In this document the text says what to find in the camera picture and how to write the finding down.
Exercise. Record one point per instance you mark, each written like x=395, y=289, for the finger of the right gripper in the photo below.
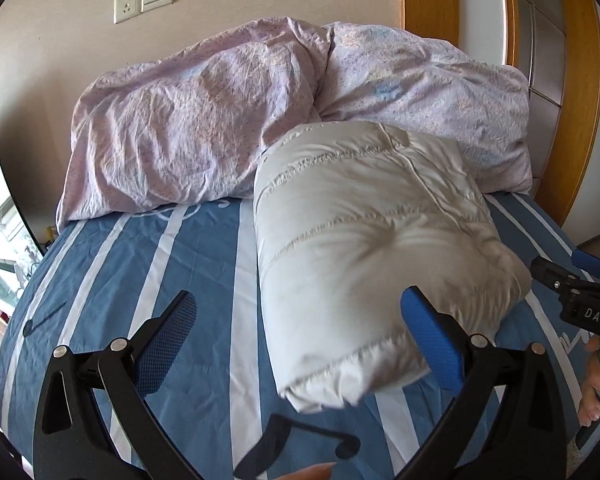
x=586, y=262

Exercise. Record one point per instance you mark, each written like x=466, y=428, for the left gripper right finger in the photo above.
x=505, y=419

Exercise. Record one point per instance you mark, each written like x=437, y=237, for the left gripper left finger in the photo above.
x=93, y=420

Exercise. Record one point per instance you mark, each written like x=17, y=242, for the beige puffer jacket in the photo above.
x=348, y=215

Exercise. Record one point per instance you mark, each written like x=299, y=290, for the person's right hand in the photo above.
x=589, y=406

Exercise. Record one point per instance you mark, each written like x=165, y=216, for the person's left hand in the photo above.
x=321, y=471

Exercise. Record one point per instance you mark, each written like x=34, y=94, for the blue white striped bedsheet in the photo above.
x=218, y=342

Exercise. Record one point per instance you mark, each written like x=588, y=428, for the frosted glass wardrobe door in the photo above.
x=542, y=59

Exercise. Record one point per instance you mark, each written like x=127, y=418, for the pink floral duvet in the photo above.
x=193, y=127

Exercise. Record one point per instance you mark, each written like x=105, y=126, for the window with black frame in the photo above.
x=0, y=239

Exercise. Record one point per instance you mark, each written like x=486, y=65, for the white wall socket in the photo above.
x=125, y=10

